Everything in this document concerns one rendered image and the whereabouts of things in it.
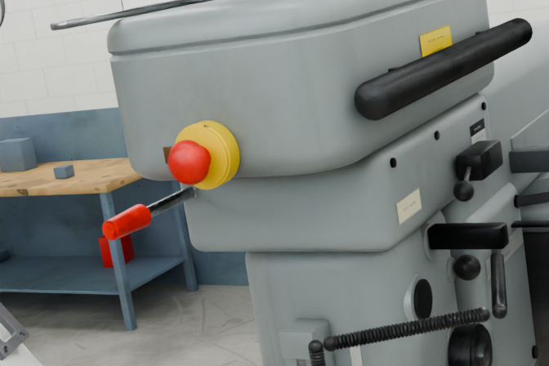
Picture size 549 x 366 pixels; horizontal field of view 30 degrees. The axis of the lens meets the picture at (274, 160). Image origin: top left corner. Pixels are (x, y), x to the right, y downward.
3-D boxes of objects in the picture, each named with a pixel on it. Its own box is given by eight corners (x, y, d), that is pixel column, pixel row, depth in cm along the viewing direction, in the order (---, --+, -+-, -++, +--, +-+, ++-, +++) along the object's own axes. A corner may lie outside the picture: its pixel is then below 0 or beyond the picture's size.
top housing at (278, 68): (346, 178, 87) (318, -10, 84) (106, 188, 100) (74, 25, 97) (506, 82, 127) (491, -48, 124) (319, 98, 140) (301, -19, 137)
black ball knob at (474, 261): (477, 284, 114) (474, 259, 114) (452, 284, 116) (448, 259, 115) (485, 275, 117) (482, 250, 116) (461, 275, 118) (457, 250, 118)
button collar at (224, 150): (234, 189, 90) (222, 122, 89) (179, 190, 93) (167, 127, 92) (245, 183, 92) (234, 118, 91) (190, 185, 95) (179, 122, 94)
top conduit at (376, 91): (392, 119, 87) (386, 79, 86) (348, 122, 89) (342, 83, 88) (534, 44, 125) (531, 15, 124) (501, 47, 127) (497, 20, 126)
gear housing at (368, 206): (396, 256, 97) (381, 153, 95) (186, 255, 109) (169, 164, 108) (501, 169, 125) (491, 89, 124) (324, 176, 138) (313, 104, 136)
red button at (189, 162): (204, 187, 88) (196, 141, 87) (167, 188, 90) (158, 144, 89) (225, 177, 91) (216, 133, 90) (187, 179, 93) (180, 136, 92)
